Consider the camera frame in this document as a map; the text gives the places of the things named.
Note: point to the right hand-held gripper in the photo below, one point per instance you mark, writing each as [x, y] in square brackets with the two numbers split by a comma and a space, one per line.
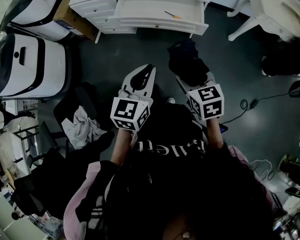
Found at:
[207, 101]

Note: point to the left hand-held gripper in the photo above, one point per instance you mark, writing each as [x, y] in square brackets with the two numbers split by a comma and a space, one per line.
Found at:
[130, 111]

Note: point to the white drawer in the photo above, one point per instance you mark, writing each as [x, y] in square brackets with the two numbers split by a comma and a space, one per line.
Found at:
[162, 10]

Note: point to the person's left forearm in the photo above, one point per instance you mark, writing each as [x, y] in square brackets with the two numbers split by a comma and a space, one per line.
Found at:
[122, 146]

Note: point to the person's right forearm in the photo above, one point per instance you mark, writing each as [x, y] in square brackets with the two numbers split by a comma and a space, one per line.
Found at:
[213, 134]

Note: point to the person's white shoe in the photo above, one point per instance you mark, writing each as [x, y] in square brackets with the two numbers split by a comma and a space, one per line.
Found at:
[170, 100]

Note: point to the black office chair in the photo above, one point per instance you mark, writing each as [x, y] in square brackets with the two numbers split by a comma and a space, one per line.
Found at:
[75, 104]

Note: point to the grey crumpled cloth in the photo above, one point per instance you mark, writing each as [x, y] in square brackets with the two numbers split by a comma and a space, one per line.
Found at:
[82, 126]

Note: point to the white desk cabinet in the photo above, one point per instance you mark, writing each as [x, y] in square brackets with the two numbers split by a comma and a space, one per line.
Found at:
[130, 4]

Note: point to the brown cardboard box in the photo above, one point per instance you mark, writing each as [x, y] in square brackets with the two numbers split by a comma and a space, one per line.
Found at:
[75, 21]

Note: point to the person's black printed shirt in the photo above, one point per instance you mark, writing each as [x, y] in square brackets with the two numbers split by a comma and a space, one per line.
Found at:
[180, 179]

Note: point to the white ornate chair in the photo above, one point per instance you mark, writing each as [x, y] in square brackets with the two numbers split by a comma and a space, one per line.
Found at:
[272, 6]

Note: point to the white machine with black trim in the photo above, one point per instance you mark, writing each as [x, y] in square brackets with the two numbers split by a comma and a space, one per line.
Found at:
[40, 6]
[32, 66]

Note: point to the black jacket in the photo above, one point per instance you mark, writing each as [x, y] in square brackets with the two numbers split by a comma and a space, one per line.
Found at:
[52, 174]

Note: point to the white metal rack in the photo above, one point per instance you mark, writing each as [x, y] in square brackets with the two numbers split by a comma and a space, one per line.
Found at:
[20, 144]

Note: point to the person's pink jacket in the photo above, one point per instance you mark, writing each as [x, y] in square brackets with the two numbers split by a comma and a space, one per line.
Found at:
[75, 209]

